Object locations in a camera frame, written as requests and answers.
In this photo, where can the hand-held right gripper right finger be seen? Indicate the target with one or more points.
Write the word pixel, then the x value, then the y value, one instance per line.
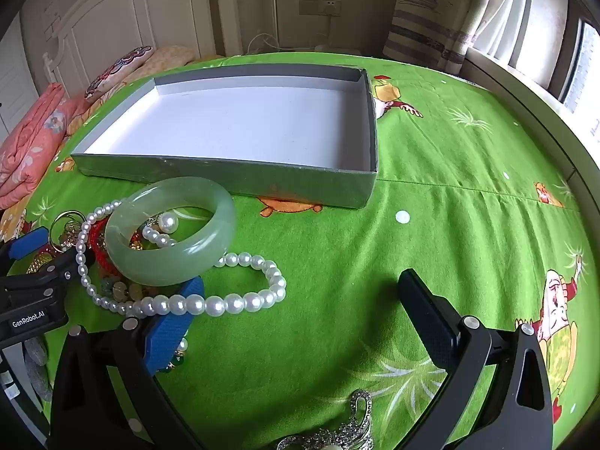
pixel 429 318

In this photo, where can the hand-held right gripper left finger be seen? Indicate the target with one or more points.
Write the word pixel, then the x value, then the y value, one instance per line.
pixel 173 328

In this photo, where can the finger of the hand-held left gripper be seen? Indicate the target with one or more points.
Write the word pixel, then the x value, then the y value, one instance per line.
pixel 33 241
pixel 61 272

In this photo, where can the pale green jade bangle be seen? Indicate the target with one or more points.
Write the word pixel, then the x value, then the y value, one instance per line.
pixel 211 225

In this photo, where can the silver rhinestone pearl brooch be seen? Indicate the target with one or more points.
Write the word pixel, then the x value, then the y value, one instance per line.
pixel 328 426

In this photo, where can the shallow grey cardboard box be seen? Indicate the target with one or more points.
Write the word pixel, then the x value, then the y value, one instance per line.
pixel 234 122

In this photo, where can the person's left hand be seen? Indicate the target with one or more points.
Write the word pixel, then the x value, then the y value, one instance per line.
pixel 37 365

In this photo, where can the pink floral quilt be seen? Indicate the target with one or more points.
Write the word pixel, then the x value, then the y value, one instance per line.
pixel 33 145

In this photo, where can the green printed bedsheet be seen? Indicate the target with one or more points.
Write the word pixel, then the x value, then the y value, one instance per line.
pixel 328 290

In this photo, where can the white wardrobe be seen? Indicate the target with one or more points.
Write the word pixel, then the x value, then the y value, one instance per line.
pixel 14 79

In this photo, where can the embroidered round pillow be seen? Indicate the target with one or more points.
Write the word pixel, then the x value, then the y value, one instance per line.
pixel 119 68

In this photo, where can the white windowsill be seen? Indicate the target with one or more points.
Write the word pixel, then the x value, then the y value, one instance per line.
pixel 515 103

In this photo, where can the yellow patterned pillow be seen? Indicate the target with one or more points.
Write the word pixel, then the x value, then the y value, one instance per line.
pixel 173 56

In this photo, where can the white wooden headboard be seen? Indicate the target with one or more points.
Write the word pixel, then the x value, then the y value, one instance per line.
pixel 117 14

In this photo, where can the printed beige curtain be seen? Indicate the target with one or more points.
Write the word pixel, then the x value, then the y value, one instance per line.
pixel 422 33

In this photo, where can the window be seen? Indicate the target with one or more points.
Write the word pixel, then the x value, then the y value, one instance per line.
pixel 586 70

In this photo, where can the wall power socket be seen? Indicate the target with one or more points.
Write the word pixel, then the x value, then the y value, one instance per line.
pixel 319 6

